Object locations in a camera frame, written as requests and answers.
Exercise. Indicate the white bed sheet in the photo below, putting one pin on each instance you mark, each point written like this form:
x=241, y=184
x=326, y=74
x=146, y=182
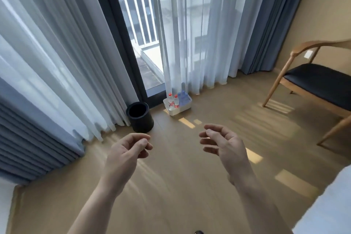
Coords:
x=329, y=203

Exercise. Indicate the black seat cushion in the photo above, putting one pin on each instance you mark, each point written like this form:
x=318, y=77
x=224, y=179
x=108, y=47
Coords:
x=320, y=80

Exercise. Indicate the person's left hand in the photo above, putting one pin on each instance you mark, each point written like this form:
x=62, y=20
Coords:
x=120, y=159

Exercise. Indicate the white rectangular tray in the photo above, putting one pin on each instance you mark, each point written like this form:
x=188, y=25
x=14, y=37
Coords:
x=181, y=108

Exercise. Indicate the person's right thumb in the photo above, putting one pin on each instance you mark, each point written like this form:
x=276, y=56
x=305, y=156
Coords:
x=218, y=128

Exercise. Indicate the black round waste bin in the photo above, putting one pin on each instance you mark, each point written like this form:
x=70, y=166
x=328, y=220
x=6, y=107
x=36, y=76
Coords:
x=142, y=122

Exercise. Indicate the black window frame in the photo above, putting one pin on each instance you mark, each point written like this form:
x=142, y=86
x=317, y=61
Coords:
x=120, y=50

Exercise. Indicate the pleated blue drape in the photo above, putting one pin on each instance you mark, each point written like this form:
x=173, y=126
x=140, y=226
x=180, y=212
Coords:
x=30, y=143

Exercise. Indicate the wide white sheer curtain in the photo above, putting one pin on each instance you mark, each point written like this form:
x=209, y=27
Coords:
x=54, y=50

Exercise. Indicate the small dark object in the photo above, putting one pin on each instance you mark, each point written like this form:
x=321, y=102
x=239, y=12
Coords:
x=199, y=232

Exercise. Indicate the person's left forearm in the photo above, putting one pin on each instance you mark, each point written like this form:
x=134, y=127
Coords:
x=94, y=209

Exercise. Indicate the red label water bottle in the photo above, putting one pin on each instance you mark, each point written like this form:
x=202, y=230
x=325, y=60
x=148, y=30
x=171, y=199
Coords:
x=176, y=102
x=171, y=102

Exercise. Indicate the person's left thumb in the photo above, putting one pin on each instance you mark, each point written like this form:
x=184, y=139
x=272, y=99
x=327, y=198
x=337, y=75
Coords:
x=137, y=136

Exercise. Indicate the person's right forearm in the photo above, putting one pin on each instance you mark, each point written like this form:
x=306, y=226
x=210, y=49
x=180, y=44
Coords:
x=259, y=206

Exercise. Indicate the white balcony railing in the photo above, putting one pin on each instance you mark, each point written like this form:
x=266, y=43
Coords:
x=138, y=17

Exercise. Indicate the wooden armchair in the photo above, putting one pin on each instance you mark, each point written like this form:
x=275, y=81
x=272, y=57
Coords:
x=285, y=63

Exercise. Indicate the person's right hand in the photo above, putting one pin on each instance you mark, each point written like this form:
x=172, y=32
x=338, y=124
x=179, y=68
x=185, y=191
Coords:
x=233, y=154

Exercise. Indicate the narrow white sheer curtain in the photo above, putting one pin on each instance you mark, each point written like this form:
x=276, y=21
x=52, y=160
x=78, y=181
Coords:
x=208, y=28

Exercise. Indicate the smooth blue drape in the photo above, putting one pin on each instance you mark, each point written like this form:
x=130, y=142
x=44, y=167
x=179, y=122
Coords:
x=271, y=17

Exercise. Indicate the white wall socket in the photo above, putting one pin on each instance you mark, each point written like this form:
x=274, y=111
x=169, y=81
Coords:
x=308, y=54

